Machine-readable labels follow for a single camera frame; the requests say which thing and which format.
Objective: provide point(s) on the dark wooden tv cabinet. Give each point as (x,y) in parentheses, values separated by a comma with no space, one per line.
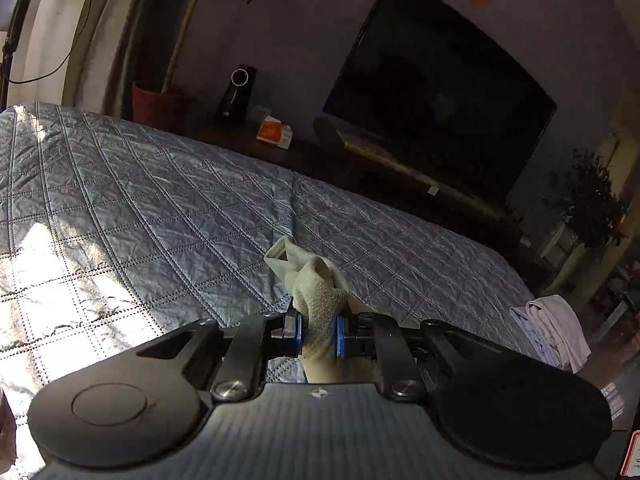
(240,135)

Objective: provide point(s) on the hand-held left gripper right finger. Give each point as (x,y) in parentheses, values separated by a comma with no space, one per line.
(340,337)

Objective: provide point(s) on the potted tree in red pot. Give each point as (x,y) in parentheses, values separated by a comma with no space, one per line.
(160,105)

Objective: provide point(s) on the black flat television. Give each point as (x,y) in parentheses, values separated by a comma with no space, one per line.
(440,100)

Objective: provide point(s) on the red white label card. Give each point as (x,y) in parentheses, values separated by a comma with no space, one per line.
(632,455)

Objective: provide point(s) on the silver quilted blanket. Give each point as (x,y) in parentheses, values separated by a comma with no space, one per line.
(150,185)

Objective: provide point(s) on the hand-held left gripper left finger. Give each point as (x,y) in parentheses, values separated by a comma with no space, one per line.
(296,335)

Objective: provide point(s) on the white wall socket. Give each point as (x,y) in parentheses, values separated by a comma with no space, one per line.
(259,111)

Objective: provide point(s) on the folded lavender garment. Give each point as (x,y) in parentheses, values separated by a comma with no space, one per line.
(535,335)

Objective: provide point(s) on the purple flower plant in vase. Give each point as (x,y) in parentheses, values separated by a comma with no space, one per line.
(590,200)

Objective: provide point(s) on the black tabletop appliance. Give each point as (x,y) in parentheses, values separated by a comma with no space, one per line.
(235,95)

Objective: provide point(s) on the wooden tv riser shelf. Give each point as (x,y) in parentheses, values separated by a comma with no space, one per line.
(380,155)

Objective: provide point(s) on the beige long-sleeve sweater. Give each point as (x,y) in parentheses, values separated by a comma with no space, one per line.
(317,300)

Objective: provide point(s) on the folded pink garment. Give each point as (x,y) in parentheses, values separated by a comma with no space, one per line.
(565,325)

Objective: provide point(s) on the orange tissue pack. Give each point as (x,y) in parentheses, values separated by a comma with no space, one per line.
(274,132)

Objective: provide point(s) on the beige curtain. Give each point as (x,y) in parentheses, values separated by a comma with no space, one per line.
(115,35)

